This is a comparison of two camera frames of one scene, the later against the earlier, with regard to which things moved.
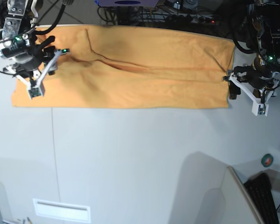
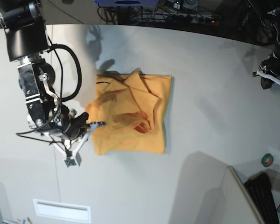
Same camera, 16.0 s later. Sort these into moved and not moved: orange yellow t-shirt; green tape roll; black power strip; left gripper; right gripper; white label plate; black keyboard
Moved: left gripper; orange yellow t-shirt; right gripper
Not moved: green tape roll; black power strip; white label plate; black keyboard
